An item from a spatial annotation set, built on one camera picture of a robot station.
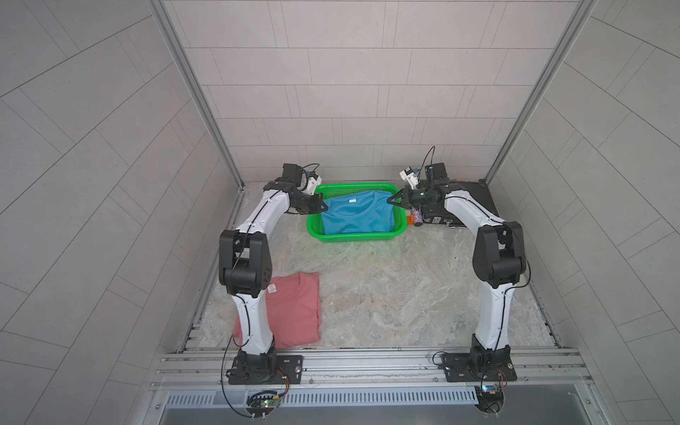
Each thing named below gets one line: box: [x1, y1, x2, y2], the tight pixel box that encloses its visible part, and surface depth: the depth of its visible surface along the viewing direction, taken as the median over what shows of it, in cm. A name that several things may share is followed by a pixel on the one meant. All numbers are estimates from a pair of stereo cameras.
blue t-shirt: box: [321, 190, 395, 235], surface depth 93 cm
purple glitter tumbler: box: [412, 208, 424, 227], surface depth 104 cm
